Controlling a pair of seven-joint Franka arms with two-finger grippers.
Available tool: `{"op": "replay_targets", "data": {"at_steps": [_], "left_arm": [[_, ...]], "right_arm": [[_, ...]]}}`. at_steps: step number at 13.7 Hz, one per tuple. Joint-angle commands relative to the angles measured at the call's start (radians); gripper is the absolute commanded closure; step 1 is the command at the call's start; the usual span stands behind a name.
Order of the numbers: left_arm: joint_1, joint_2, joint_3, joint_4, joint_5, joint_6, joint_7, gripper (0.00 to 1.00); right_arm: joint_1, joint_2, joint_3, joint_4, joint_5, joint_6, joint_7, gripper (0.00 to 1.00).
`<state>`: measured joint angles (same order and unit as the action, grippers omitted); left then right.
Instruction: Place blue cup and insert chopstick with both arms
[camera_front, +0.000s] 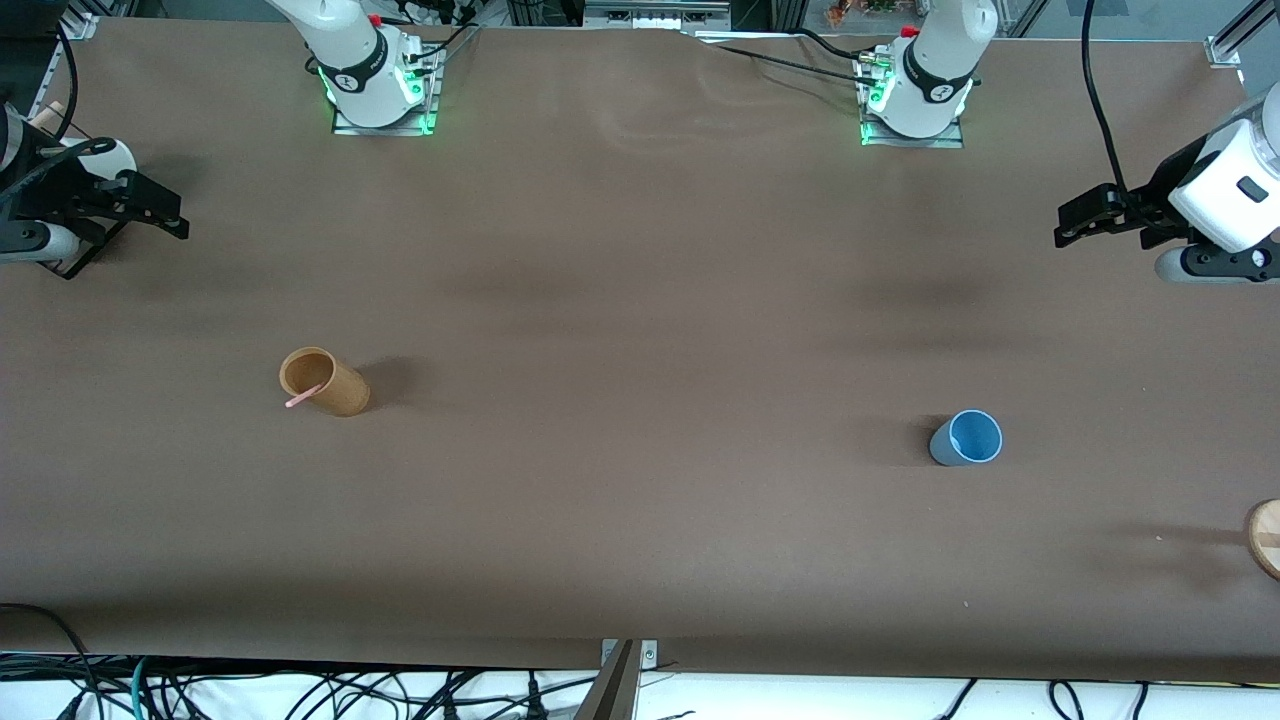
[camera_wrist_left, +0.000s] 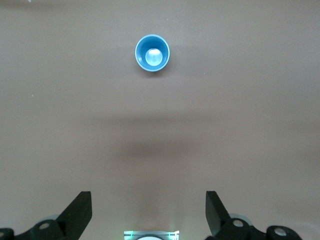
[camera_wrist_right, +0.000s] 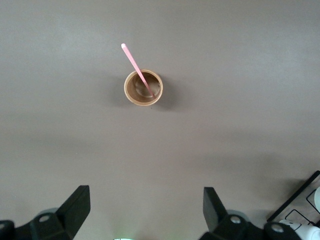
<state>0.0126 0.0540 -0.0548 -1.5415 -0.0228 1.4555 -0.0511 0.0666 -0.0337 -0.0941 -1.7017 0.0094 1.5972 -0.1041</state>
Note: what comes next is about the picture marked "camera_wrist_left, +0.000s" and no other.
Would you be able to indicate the blue plastic cup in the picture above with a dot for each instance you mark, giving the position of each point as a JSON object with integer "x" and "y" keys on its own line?
{"x": 152, "y": 53}

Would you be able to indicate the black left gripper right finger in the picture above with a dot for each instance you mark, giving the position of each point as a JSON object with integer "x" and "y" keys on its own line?
{"x": 216, "y": 217}

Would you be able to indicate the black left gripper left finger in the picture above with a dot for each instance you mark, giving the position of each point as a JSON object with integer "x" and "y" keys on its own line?
{"x": 75, "y": 215}

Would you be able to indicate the white green-edged plate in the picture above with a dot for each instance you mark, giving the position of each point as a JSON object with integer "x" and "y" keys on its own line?
{"x": 150, "y": 235}

